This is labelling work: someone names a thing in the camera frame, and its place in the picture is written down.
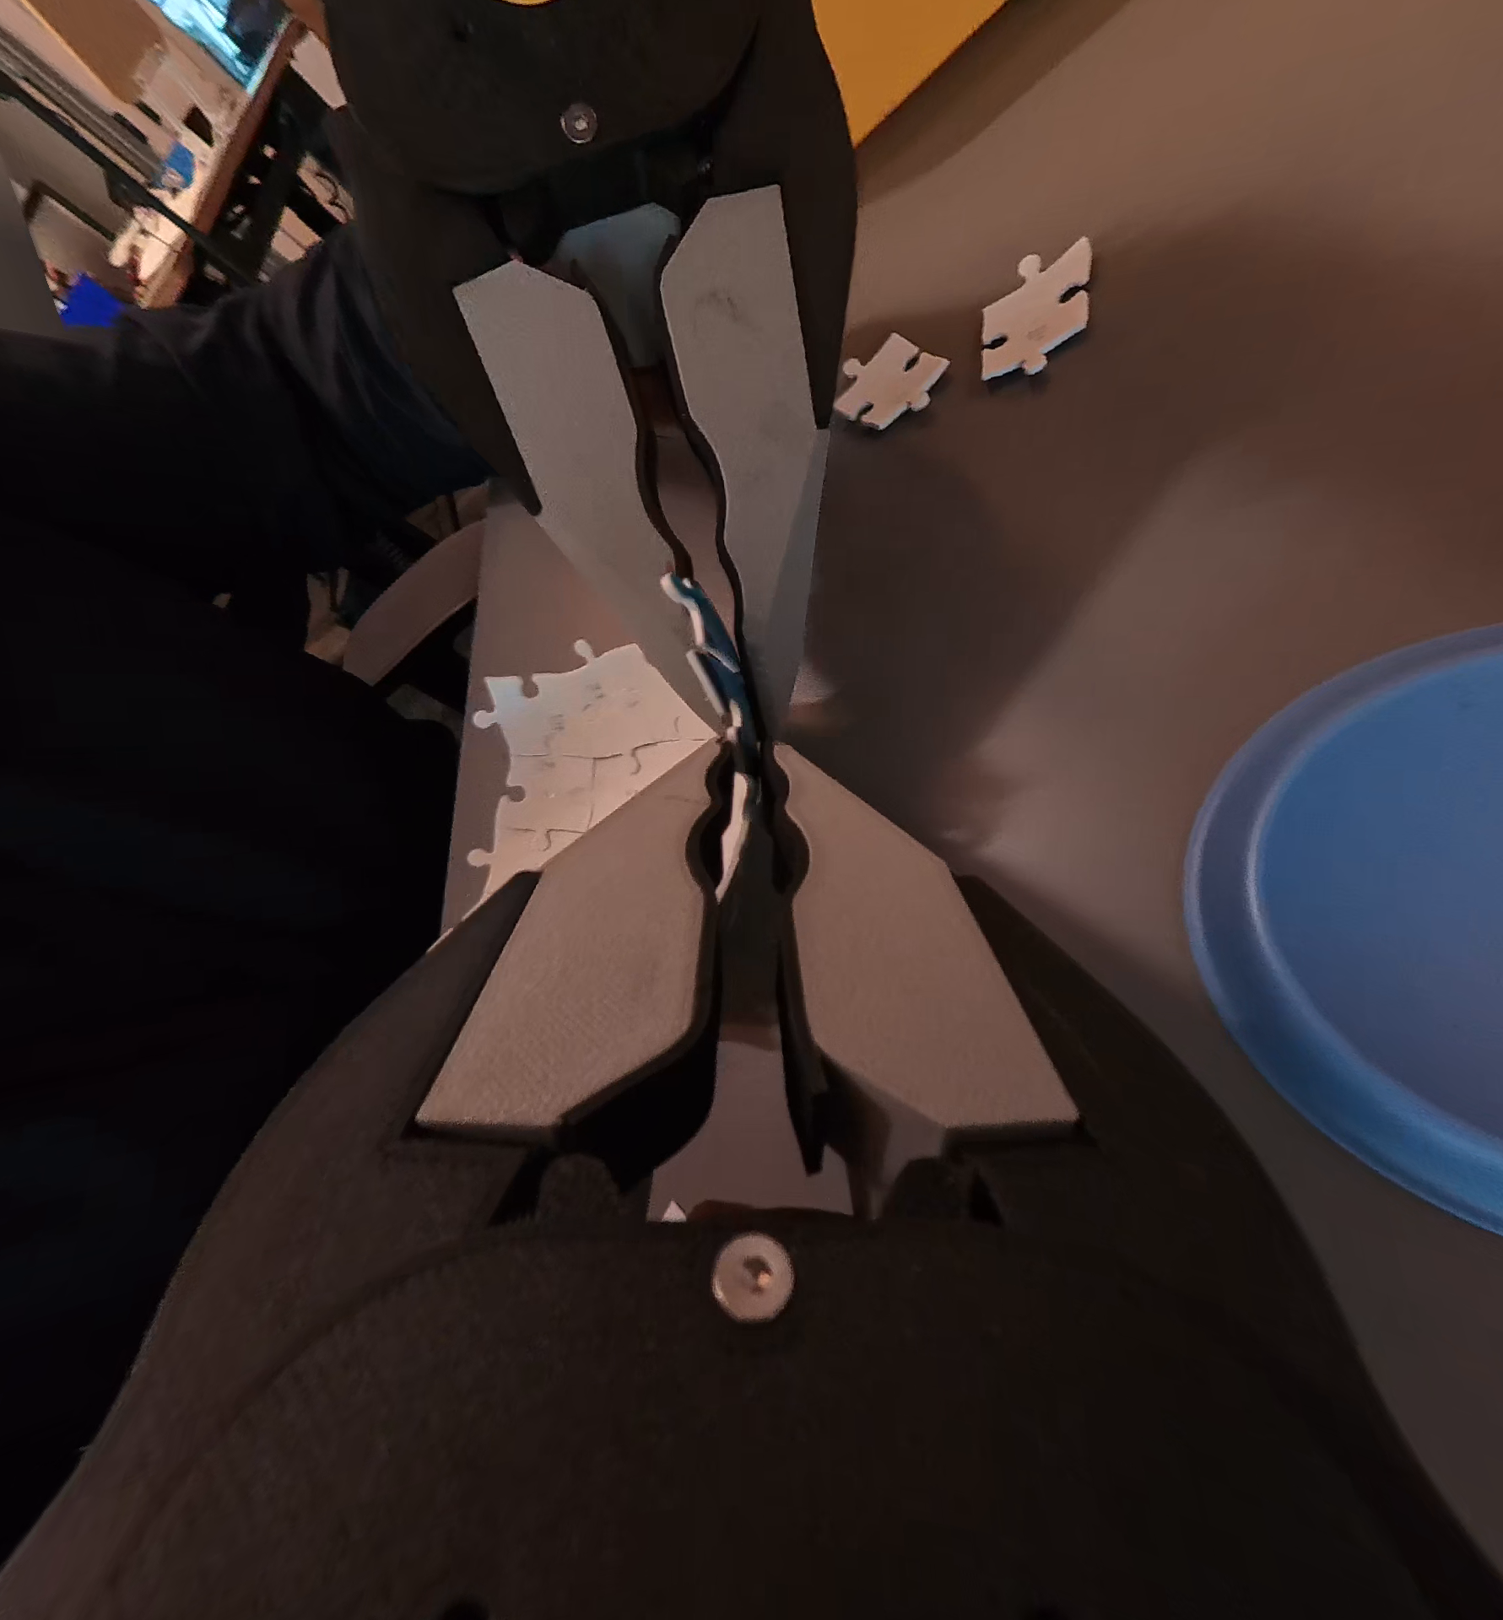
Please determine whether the blue round plastic stand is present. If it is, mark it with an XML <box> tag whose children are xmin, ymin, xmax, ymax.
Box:
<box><xmin>1183</xmin><ymin>621</ymin><xmax>1503</xmax><ymax>1256</ymax></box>

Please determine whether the yellow plastic bin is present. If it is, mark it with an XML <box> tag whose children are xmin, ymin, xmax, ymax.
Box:
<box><xmin>817</xmin><ymin>0</ymin><xmax>1010</xmax><ymax>139</ymax></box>

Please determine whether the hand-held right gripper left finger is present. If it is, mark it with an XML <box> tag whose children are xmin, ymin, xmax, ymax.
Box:
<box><xmin>413</xmin><ymin>739</ymin><xmax>742</xmax><ymax>1199</ymax></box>

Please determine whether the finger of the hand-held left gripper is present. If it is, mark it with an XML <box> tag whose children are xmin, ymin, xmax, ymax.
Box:
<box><xmin>656</xmin><ymin>182</ymin><xmax>835</xmax><ymax>754</ymax></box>
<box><xmin>453</xmin><ymin>260</ymin><xmax>725</xmax><ymax>739</ymax></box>

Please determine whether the background wooden table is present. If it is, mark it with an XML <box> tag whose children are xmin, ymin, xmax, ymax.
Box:
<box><xmin>0</xmin><ymin>0</ymin><xmax>351</xmax><ymax>309</ymax></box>

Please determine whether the person's left forearm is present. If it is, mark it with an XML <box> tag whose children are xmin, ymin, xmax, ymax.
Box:
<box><xmin>0</xmin><ymin>231</ymin><xmax>485</xmax><ymax>600</ymax></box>

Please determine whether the white assembled puzzle ball section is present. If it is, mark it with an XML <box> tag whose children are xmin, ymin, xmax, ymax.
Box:
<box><xmin>466</xmin><ymin>578</ymin><xmax>762</xmax><ymax>903</ymax></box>

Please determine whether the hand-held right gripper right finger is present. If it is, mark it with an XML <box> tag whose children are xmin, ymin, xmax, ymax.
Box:
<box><xmin>762</xmin><ymin>748</ymin><xmax>1079</xmax><ymax>1180</ymax></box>

